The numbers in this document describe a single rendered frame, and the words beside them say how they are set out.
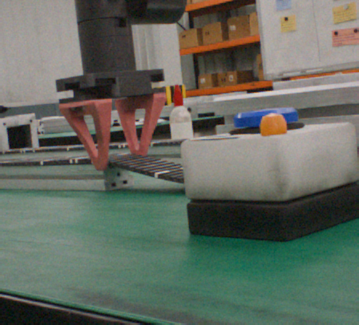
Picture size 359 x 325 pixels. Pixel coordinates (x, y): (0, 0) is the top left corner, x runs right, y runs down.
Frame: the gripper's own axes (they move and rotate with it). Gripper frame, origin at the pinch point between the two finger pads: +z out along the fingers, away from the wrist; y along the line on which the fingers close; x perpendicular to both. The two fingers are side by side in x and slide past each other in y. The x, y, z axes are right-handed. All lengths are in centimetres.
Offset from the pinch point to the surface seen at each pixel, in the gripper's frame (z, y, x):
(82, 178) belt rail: 1.9, -1.3, 5.5
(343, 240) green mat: 3.1, -15.6, -38.1
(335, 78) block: -5.9, 14.0, -18.5
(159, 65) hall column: -56, 556, 602
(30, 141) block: -1, 35, 74
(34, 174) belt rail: 1.4, -1.6, 14.8
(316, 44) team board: -29, 279, 171
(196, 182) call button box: -0.2, -17.0, -28.7
